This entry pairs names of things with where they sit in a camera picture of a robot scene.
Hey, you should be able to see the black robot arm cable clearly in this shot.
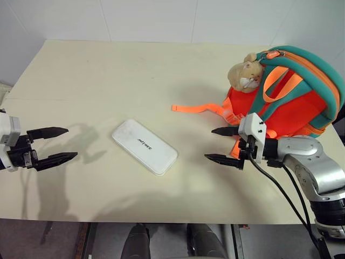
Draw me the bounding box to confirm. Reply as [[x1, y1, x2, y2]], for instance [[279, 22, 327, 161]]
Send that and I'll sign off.
[[247, 151, 328, 259], [266, 159, 315, 233]]

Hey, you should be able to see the dark rounded shape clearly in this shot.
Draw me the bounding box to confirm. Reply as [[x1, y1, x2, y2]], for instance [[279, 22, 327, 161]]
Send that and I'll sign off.
[[187, 223, 227, 259], [127, 223, 151, 259]]

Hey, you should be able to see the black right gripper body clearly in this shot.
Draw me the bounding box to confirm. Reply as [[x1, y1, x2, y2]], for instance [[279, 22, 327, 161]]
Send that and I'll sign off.
[[237, 134, 257, 171]]

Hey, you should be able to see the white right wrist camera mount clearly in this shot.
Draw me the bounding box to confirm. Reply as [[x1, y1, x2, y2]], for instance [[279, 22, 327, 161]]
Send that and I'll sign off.
[[238, 113, 268, 164]]

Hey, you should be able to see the beige plush toy keychain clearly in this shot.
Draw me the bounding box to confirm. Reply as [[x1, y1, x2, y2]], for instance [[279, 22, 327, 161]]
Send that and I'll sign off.
[[227, 52, 265, 93]]

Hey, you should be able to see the orange and teal backpack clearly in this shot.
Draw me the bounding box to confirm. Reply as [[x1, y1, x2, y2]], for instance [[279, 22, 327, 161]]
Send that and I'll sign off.
[[171, 45, 341, 160]]

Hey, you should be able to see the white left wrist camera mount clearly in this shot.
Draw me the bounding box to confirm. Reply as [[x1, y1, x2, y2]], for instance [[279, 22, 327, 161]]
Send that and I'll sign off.
[[0, 110, 22, 173]]

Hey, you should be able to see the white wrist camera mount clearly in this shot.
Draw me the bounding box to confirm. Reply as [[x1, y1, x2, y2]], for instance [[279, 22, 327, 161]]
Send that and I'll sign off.
[[238, 113, 268, 164], [0, 110, 22, 173]]

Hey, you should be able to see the white rectangular pouch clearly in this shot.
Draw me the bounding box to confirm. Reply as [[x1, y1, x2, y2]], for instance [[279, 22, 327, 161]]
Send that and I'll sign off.
[[112, 119, 179, 177]]

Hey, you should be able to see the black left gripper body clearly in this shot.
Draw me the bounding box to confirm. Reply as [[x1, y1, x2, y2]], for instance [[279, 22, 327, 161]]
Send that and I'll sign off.
[[7, 134, 39, 170]]

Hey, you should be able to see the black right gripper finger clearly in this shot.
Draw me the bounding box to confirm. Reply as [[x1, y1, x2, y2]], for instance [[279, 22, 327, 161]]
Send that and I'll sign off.
[[204, 153, 241, 169], [211, 126, 240, 137]]

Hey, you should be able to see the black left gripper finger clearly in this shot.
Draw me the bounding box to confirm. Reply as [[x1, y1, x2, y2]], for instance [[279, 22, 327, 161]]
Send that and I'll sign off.
[[35, 152, 79, 172], [26, 126, 69, 141]]

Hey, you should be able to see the dark metal table frame bar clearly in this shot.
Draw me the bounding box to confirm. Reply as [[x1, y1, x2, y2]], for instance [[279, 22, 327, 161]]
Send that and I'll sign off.
[[80, 222, 98, 259], [231, 223, 251, 259]]

